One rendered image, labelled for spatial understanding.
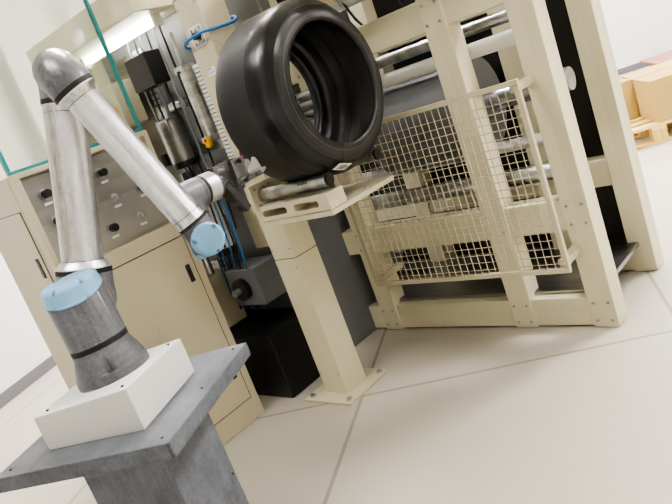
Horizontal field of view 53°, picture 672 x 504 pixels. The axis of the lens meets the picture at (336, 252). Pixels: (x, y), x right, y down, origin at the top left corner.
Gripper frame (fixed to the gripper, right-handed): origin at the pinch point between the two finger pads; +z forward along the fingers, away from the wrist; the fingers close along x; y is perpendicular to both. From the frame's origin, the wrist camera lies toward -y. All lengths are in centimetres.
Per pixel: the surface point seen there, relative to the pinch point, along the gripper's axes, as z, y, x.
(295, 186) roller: 17.1, -10.4, 6.5
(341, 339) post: 32, -79, 28
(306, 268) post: 28, -45, 29
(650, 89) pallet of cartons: 362, -61, -4
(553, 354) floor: 61, -101, -46
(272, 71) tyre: 8.4, 27.5, -11.0
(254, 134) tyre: 3.9, 11.4, 2.0
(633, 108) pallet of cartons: 395, -77, 21
